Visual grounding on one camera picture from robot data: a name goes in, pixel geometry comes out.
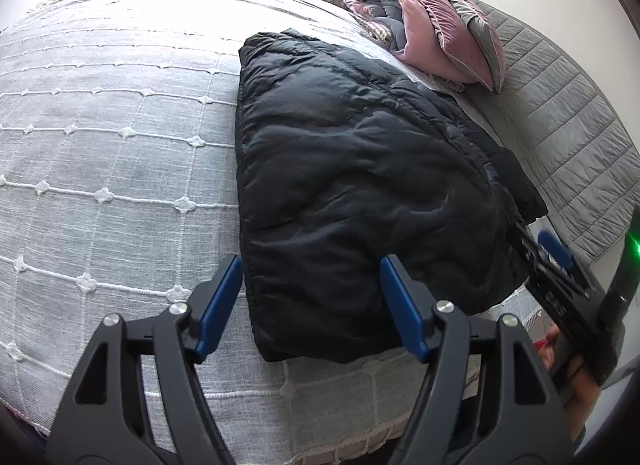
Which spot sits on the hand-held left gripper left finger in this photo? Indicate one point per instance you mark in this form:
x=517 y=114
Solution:
x=217 y=302

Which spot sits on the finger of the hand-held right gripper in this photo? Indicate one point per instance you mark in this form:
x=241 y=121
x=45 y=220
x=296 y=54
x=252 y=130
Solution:
x=532 y=250
x=554 y=247

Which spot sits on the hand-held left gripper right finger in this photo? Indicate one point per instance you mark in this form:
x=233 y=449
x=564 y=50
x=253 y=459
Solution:
x=402 y=307

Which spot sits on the black puffer jacket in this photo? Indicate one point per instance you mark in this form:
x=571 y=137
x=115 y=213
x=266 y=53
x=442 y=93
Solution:
x=350 y=170

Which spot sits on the person's right hand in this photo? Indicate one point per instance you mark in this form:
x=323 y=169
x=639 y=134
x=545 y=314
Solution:
x=582 y=405

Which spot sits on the grey quilted mat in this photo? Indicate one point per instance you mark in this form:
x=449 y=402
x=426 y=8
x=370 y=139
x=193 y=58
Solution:
x=565 y=120

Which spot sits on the grey bedspread with white grid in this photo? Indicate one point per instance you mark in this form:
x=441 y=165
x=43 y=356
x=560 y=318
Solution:
x=125 y=145

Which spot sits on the grey velvet pillow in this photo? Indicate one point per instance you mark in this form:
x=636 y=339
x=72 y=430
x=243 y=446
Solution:
x=482 y=30

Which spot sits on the pink velvet pillow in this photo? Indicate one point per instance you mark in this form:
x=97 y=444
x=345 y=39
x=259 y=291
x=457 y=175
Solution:
x=445 y=40

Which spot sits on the folded pink and grey blanket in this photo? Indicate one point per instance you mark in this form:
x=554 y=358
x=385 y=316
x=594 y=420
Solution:
x=380 y=15

